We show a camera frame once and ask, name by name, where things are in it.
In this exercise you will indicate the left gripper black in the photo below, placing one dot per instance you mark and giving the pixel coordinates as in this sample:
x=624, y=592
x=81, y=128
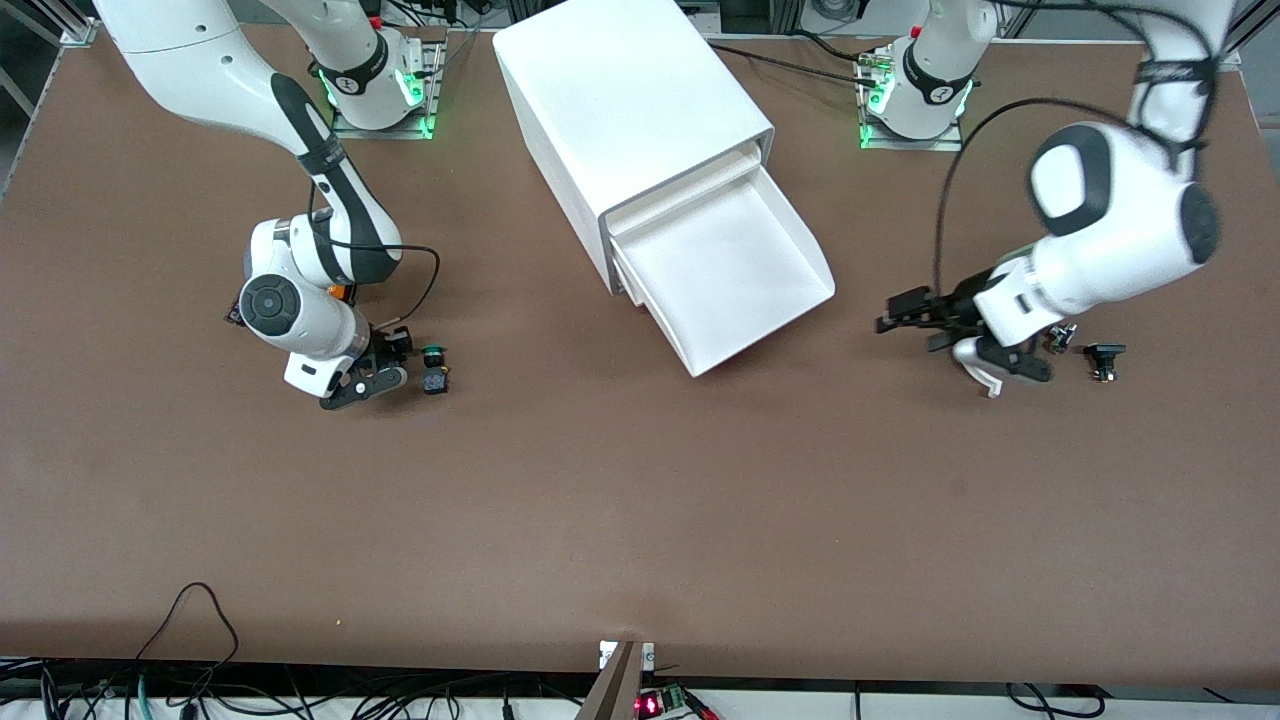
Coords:
x=958, y=303

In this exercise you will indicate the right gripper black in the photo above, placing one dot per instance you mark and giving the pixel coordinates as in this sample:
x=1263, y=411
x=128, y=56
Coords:
x=392, y=346

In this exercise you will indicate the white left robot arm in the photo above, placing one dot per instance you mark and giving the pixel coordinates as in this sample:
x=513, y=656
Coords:
x=1110, y=220

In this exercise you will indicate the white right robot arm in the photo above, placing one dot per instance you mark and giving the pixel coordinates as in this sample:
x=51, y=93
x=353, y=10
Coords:
x=200, y=70

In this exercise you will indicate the green push button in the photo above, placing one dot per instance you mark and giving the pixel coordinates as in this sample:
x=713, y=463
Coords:
x=435, y=380

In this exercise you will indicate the orange button box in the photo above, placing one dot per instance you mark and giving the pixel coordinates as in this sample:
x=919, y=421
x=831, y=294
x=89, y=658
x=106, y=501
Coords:
x=345, y=292

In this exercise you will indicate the white drawer cabinet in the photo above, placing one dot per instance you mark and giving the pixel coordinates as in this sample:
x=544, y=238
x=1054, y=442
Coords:
x=620, y=90

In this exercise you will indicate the small metal valve fitting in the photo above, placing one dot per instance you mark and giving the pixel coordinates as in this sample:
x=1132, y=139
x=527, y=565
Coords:
x=1062, y=337

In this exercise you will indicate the black terminal block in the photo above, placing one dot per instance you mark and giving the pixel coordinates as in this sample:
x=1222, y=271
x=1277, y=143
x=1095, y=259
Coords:
x=232, y=316

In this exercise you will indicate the white plastic bin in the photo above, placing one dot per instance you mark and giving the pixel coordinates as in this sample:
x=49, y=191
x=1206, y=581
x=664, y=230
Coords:
x=730, y=280

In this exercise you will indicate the brown beam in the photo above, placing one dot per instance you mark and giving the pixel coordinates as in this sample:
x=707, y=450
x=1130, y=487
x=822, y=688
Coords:
x=615, y=690

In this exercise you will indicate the circuit board with red light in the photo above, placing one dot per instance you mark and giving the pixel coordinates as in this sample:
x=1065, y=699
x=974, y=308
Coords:
x=655, y=703

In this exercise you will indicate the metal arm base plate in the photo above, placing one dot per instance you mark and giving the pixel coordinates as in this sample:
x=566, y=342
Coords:
x=345, y=130
x=900, y=145

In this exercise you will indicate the black switch component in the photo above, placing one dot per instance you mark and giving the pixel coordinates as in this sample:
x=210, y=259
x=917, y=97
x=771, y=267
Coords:
x=1104, y=350

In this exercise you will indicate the white metal bracket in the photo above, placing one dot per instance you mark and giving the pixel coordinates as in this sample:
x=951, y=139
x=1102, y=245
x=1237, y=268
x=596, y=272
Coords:
x=605, y=655

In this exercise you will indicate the aluminium frame profile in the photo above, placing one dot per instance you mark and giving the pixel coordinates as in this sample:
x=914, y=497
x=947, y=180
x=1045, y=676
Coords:
x=75, y=30

